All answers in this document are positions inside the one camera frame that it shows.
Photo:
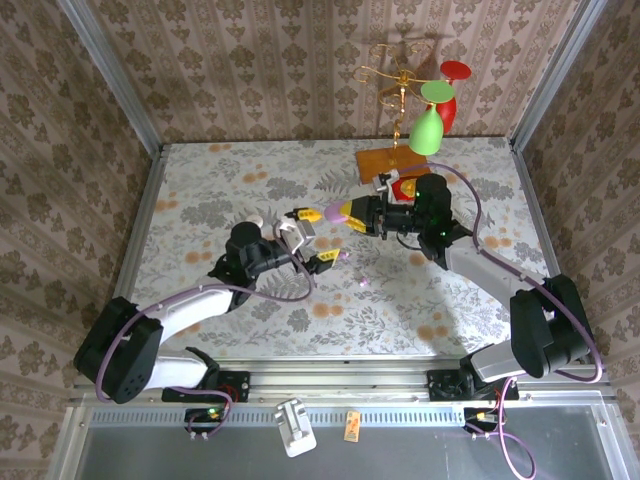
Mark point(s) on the aluminium frame post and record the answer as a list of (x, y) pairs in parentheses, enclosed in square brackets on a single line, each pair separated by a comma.
[(115, 85), (555, 70)]

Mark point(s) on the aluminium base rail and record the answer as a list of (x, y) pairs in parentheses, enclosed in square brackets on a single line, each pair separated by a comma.
[(340, 382)]

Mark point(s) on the red plastic wine glass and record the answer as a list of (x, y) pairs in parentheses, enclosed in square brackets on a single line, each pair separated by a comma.
[(455, 70)]

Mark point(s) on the white plastic bracket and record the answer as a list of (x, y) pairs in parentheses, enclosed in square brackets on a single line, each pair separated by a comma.
[(295, 435)]

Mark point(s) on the small black control board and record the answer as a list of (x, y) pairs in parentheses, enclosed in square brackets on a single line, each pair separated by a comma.
[(207, 415), (480, 417)]

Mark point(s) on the purple earbud charging case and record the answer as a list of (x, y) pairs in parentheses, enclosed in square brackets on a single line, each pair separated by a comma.
[(336, 212)]

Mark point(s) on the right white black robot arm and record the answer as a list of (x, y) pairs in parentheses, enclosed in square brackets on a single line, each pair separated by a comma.
[(490, 272)]

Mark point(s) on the white earbud charging case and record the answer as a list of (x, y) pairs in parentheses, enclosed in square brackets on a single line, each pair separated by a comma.
[(256, 219)]

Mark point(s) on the red yellow packet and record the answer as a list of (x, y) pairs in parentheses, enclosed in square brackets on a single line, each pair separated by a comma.
[(402, 189)]

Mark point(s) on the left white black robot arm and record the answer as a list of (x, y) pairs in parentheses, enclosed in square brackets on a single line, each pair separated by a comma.
[(190, 310)]

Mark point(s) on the small orange tag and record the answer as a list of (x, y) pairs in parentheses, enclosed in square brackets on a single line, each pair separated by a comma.
[(351, 426)]

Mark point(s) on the green plastic wine glass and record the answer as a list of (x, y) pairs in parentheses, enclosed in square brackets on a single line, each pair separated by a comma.
[(425, 132)]

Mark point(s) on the aluminium table side rail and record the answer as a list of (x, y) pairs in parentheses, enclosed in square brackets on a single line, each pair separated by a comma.
[(142, 210), (532, 200)]

